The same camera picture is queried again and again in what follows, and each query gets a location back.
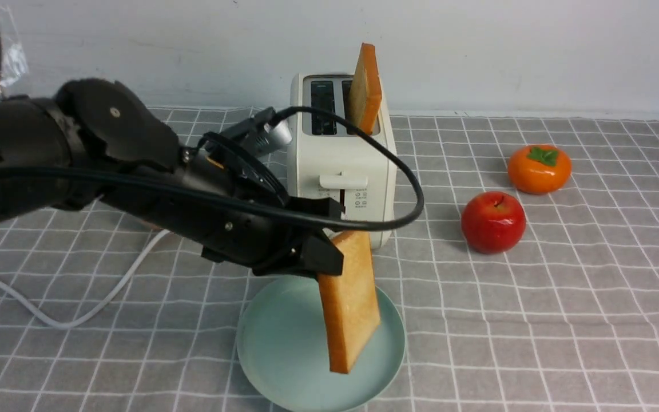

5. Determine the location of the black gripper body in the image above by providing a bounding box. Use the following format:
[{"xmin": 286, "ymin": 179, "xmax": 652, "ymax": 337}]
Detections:
[{"xmin": 101, "ymin": 150, "xmax": 307, "ymax": 276}]

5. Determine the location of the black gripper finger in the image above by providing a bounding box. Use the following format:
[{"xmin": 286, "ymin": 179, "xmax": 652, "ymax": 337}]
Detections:
[{"xmin": 287, "ymin": 196, "xmax": 345, "ymax": 231}]

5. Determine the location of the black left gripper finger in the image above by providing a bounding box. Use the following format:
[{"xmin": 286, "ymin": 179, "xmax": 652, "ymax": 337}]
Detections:
[{"xmin": 253, "ymin": 233, "xmax": 344, "ymax": 279}]

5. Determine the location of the toast slice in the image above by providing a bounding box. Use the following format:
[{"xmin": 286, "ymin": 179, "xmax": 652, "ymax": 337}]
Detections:
[
  {"xmin": 345, "ymin": 43, "xmax": 383, "ymax": 135},
  {"xmin": 318, "ymin": 231, "xmax": 381, "ymax": 374}
]

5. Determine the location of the light green round plate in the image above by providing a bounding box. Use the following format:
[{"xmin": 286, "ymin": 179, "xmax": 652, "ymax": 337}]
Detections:
[{"xmin": 236, "ymin": 276, "xmax": 406, "ymax": 411}]

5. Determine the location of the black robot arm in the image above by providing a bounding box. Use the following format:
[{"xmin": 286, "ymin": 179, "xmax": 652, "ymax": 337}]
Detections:
[{"xmin": 0, "ymin": 78, "xmax": 344, "ymax": 277}]

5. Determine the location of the white two-slot toaster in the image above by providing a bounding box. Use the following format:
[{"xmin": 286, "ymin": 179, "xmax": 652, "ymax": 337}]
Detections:
[{"xmin": 286, "ymin": 73, "xmax": 398, "ymax": 221}]

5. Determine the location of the red fake apple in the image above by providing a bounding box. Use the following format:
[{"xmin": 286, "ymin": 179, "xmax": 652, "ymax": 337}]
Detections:
[{"xmin": 460, "ymin": 191, "xmax": 527, "ymax": 255}]

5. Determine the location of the grey checked tablecloth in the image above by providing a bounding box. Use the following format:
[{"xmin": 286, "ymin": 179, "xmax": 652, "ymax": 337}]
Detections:
[{"xmin": 0, "ymin": 116, "xmax": 659, "ymax": 411}]

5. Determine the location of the orange fake persimmon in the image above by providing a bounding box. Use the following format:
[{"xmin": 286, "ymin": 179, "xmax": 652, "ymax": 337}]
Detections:
[{"xmin": 507, "ymin": 144, "xmax": 573, "ymax": 195}]

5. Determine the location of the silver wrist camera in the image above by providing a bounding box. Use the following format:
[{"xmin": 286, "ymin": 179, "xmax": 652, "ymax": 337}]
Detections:
[{"xmin": 220, "ymin": 107, "xmax": 293, "ymax": 157}]

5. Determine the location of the white toaster power cord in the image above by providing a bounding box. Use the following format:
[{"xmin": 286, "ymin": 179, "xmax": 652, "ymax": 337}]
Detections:
[{"xmin": 0, "ymin": 229, "xmax": 171, "ymax": 330}]

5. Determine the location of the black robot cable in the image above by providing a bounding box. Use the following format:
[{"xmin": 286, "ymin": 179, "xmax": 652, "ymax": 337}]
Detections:
[{"xmin": 0, "ymin": 0, "xmax": 425, "ymax": 232}]

